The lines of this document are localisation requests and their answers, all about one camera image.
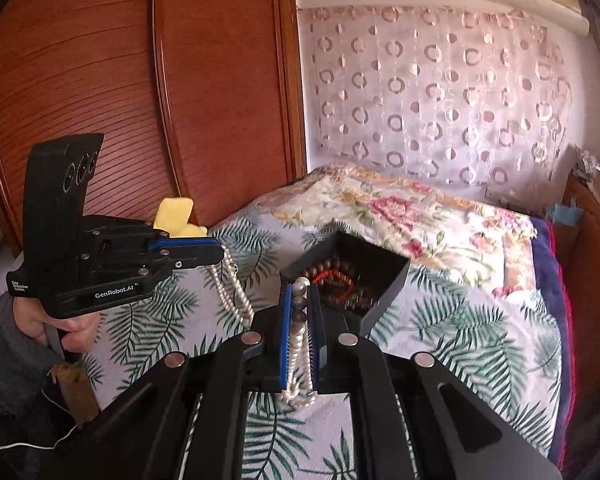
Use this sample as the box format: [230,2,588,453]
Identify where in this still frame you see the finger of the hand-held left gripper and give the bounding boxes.
[150,251,225,272]
[149,236,222,255]

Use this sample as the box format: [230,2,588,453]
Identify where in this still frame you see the brown wooden bead bracelet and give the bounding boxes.
[300,257,362,287]

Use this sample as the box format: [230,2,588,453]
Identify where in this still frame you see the person's left hand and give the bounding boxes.
[12,299,102,354]

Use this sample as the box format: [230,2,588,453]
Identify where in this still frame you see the yellow plush toy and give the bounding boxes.
[153,197,210,239]

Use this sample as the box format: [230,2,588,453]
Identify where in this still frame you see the dark blue blanket red edge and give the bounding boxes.
[530,215,577,467]

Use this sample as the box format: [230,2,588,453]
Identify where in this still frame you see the brown wooden wardrobe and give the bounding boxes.
[0,0,309,262]

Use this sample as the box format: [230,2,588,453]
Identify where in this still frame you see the brown wooden cabinet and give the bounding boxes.
[560,172,600,397]

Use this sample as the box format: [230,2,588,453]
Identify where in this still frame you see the red bead bracelet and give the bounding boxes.
[309,269,357,302]

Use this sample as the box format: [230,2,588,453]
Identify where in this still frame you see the white pearl necklace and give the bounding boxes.
[207,246,319,409]

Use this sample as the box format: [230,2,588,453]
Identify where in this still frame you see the black square box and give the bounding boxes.
[279,219,412,337]

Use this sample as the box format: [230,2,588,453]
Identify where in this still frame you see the floral blanket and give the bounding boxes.
[252,162,539,302]

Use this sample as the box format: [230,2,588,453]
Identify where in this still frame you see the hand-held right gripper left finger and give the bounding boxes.
[77,282,294,480]

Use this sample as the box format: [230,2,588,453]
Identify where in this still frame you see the person's left forearm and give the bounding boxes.
[0,292,63,426]

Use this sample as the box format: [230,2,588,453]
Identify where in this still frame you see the leaf print cloth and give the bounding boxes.
[80,210,564,480]

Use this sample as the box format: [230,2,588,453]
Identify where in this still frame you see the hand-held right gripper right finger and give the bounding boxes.
[306,286,564,480]

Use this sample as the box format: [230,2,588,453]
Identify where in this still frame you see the circle pattern sheer curtain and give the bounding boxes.
[299,4,572,189]

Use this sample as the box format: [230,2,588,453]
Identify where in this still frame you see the blue bag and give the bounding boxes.
[545,202,584,229]

